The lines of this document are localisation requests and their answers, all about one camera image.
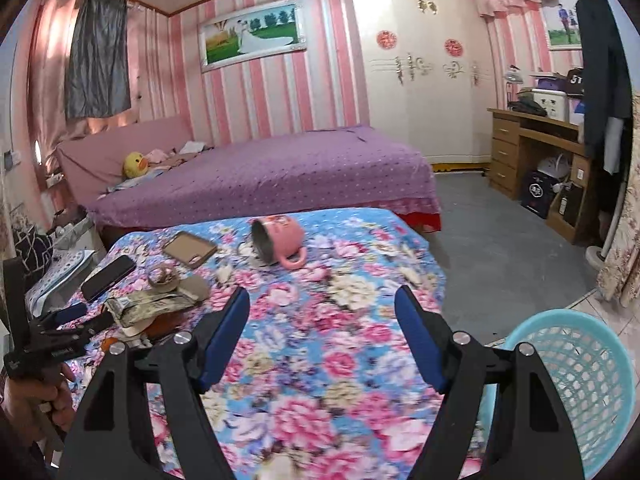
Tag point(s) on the black smartphone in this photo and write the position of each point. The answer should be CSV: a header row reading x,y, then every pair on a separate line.
x,y
107,277

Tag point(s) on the red round sticker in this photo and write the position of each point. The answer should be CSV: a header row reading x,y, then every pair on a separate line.
x,y
452,46
385,38

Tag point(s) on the white storage box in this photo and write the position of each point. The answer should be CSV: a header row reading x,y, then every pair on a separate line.
x,y
547,102

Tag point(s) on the black patterned cushion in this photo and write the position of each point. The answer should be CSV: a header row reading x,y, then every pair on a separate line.
x,y
32,250

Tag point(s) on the small orange object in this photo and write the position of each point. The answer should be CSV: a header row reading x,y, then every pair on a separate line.
x,y
107,344

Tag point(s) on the wall switch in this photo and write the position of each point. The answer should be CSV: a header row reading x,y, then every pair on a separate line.
x,y
10,157

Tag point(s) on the pink clothes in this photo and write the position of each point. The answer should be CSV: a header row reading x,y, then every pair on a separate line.
x,y
157,154

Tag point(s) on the floral blanket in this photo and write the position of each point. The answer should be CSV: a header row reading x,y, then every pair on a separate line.
x,y
310,320

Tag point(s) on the person's left hand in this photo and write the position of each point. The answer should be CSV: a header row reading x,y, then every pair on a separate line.
x,y
30,402

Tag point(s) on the white wardrobe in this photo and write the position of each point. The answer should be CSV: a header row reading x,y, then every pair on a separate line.
x,y
425,110

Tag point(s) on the grey curtain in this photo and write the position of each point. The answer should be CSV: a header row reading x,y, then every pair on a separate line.
x,y
97,55

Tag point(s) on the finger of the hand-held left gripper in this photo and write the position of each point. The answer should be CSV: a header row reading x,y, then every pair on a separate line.
x,y
67,312
95,325

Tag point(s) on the black printed bag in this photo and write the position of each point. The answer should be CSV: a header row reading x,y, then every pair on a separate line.
x,y
537,192

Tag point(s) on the yellow duck plush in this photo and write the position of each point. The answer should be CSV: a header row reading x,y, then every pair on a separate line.
x,y
135,165

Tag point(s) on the light blue plastic basket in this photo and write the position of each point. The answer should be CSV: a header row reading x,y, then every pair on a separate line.
x,y
590,375

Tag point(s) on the dark hanging jacket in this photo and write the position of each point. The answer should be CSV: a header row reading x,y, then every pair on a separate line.
x,y
602,75

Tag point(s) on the paper wrapper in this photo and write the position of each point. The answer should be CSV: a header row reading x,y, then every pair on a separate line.
x,y
150,307

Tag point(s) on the white dotted cloth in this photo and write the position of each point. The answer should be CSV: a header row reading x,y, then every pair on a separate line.
x,y
65,265

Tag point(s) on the wooden desk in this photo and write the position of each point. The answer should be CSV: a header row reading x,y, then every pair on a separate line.
x,y
505,155

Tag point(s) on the beige floral curtain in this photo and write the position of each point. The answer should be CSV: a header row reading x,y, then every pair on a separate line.
x,y
10,220
622,250

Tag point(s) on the white appliance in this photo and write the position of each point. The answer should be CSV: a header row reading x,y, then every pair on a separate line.
x,y
552,165

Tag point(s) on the black cap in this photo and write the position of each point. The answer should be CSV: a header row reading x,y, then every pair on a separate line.
x,y
575,82

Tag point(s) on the small tape roll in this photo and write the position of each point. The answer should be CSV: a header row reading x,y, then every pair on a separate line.
x,y
162,276

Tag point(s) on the pink mug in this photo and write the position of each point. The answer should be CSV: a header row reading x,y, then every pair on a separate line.
x,y
282,235

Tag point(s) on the framed wedding picture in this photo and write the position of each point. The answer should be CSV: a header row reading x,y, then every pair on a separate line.
x,y
250,35

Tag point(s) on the dark clothes pile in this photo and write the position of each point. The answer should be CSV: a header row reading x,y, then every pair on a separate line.
x,y
525,106

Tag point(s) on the pink headboard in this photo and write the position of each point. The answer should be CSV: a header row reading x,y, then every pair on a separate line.
x,y
100,155

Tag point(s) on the person's left forearm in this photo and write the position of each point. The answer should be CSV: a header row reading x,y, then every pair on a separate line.
x,y
17,452

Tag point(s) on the purple dotted bed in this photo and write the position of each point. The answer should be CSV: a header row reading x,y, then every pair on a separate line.
x,y
280,175

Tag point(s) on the brown phone case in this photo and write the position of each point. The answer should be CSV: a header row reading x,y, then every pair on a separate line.
x,y
190,250

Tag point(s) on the framed couple photo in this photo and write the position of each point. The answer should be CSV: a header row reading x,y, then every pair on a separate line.
x,y
562,25

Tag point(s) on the desk lamp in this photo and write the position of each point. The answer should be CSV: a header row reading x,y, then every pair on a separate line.
x,y
512,77

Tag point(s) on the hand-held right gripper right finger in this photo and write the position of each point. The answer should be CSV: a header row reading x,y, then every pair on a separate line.
x,y
417,340

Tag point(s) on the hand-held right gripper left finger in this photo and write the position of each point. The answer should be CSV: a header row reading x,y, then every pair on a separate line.
x,y
227,340

